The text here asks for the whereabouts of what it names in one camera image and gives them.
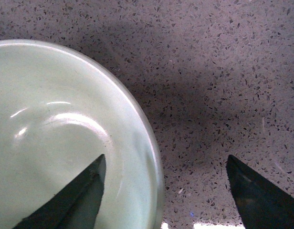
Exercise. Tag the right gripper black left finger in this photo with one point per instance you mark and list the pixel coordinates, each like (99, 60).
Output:
(74, 207)

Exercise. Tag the green plastic bowl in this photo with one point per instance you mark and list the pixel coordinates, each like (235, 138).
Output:
(59, 111)

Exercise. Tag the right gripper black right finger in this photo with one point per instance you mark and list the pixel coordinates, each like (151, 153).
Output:
(260, 203)

